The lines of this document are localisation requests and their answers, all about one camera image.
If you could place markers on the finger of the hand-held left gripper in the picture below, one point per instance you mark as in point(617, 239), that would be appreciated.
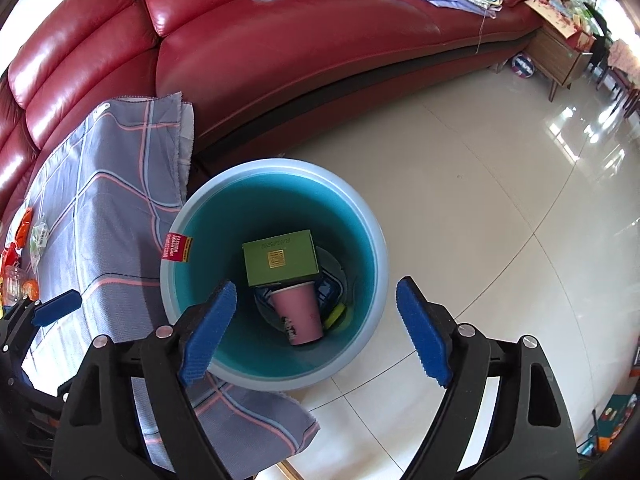
point(57, 305)

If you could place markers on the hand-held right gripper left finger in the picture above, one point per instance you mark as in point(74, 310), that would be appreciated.
point(210, 330)

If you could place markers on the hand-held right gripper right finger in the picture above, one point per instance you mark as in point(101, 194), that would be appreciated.
point(422, 330)

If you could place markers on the blue plastic bin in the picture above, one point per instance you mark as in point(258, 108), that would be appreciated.
point(350, 220)

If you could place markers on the small orange packet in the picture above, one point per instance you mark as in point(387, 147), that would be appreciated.
point(30, 288)

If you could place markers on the clear plastic packet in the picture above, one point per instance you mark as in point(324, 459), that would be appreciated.
point(39, 240)

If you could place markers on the red snack packet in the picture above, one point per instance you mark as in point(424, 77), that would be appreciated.
point(9, 257)

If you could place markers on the orange snack packet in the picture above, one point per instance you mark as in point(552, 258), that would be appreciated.
point(24, 224)

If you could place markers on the yellow round item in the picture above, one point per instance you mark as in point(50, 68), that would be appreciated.
point(334, 316)

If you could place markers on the pink paper cup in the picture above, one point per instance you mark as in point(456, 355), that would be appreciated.
point(300, 315)

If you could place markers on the green cardboard box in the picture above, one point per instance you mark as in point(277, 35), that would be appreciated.
point(280, 260)

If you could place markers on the blue packet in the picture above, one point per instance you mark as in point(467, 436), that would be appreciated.
point(330, 287)

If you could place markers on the grey plaid cloth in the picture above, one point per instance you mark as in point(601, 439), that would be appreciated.
point(100, 200)

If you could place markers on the colourful cardboard box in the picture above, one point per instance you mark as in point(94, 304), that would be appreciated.
point(617, 417)

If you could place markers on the blue white ball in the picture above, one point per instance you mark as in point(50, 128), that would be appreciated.
point(521, 65)

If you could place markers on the red leather sofa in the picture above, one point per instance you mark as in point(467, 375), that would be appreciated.
point(300, 60)

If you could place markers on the wooden cabinet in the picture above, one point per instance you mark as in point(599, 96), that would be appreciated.
point(555, 60)

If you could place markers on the table with pink cloth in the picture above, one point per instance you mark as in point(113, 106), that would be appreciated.
point(622, 55)

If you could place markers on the red patterned cardboard box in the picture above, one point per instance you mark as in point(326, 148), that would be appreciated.
point(555, 15)

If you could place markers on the dark chair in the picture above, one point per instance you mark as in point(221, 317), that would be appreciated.
point(600, 35)

